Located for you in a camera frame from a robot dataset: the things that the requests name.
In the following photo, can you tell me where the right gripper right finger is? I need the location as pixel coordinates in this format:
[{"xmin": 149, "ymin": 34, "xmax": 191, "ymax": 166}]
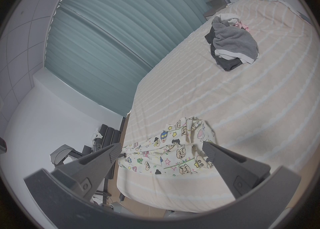
[{"xmin": 202, "ymin": 141, "xmax": 271, "ymax": 201}]

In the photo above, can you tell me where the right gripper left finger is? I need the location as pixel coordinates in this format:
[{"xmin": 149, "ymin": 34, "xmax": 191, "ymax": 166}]
[{"xmin": 51, "ymin": 142, "xmax": 122, "ymax": 201}]

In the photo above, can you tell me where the white garment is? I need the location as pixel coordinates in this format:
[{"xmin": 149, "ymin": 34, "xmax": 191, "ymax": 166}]
[{"xmin": 91, "ymin": 130, "xmax": 104, "ymax": 143}]

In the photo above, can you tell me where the blue-green curtain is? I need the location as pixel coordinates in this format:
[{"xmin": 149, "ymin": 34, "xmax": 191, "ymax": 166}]
[
  {"xmin": 44, "ymin": 5, "xmax": 153, "ymax": 118},
  {"xmin": 59, "ymin": 0, "xmax": 216, "ymax": 69}
]

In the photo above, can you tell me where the pile of clothes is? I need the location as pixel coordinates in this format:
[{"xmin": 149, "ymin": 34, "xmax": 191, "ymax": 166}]
[{"xmin": 204, "ymin": 14, "xmax": 260, "ymax": 72}]

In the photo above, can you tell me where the bed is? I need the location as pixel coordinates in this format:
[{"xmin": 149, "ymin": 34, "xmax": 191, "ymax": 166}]
[{"xmin": 116, "ymin": 0, "xmax": 319, "ymax": 214}]

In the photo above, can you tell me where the dark dressing table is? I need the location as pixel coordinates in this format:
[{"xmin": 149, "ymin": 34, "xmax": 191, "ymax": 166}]
[{"xmin": 82, "ymin": 144, "xmax": 95, "ymax": 157}]

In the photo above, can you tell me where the white printed pyjama top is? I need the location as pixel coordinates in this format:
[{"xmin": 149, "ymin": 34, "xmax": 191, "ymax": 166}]
[{"xmin": 117, "ymin": 117, "xmax": 217, "ymax": 176}]

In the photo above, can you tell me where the grey bedside table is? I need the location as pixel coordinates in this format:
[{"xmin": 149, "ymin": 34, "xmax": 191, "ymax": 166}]
[{"xmin": 204, "ymin": 0, "xmax": 230, "ymax": 17}]

